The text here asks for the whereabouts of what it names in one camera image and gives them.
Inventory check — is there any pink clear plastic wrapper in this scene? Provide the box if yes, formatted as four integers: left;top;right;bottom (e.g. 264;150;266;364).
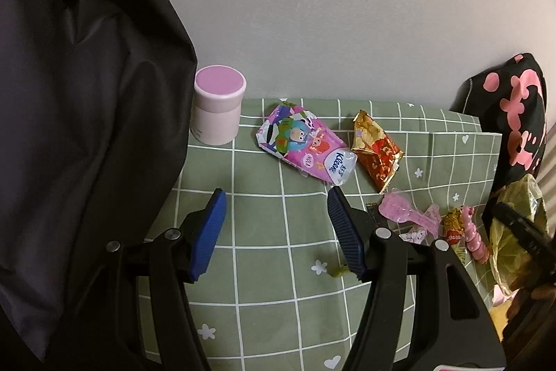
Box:
377;187;441;243

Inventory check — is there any yellow plastic bin bag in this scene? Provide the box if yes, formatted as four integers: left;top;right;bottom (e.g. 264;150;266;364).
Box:
489;173;551;297

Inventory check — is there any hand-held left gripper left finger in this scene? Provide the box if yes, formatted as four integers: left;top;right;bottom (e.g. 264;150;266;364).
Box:
87;187;228;371

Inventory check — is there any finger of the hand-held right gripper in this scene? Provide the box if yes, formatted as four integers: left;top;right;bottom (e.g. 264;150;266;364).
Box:
481;201;549;263

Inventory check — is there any pink printed tissue pack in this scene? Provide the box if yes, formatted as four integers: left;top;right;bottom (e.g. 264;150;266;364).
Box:
255;102;352;186

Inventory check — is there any small green scrap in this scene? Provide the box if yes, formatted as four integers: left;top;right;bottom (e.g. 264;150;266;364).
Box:
329;262;354;279

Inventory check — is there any red yellow candy wrapper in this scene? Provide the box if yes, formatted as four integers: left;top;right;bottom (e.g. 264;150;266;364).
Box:
442;208;467;251

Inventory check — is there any pink lidded jar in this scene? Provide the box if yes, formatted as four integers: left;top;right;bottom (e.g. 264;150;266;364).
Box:
190;65;247;146

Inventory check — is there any dark round bin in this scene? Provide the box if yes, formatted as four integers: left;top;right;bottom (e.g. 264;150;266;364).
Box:
499;282;556;358

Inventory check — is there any green checkered tablecloth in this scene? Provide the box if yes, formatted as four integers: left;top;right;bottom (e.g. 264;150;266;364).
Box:
134;97;505;371

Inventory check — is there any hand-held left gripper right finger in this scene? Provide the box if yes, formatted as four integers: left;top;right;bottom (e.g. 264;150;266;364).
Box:
327;185;509;371

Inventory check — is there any red gold snack packet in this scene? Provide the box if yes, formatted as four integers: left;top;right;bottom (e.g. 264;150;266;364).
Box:
351;109;406;193

